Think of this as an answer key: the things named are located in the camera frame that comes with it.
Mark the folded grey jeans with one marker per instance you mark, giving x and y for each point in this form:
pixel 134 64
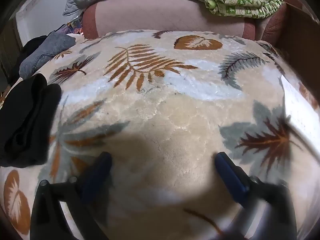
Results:
pixel 42 53

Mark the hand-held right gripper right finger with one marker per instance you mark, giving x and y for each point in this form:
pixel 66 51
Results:
pixel 232 180

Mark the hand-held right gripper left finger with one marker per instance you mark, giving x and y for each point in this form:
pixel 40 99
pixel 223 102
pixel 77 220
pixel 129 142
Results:
pixel 96 177

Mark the leaf print plush blanket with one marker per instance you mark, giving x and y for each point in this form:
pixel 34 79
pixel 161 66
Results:
pixel 162 110

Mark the brown wooden cabinet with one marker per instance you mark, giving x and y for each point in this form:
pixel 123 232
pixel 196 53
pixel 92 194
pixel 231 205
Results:
pixel 300 27

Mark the colourful printed cloth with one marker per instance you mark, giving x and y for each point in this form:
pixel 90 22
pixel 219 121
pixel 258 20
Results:
pixel 75 26

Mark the black garment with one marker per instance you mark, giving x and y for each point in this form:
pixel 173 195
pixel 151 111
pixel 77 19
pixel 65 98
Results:
pixel 31 45

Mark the black pants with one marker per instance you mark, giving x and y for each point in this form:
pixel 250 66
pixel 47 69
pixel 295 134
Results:
pixel 27 125

